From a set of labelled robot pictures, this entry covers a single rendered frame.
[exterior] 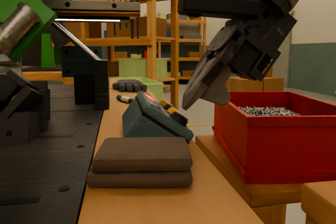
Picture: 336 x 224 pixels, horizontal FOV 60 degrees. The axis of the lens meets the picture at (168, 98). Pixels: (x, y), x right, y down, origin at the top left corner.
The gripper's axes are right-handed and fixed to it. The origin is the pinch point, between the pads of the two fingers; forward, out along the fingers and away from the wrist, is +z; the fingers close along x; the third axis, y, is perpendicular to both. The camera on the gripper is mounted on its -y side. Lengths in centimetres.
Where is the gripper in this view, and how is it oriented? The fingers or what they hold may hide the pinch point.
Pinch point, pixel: (184, 99)
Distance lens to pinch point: 45.2
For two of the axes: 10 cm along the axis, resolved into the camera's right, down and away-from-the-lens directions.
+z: -5.6, 8.2, 0.3
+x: -1.7, -1.5, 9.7
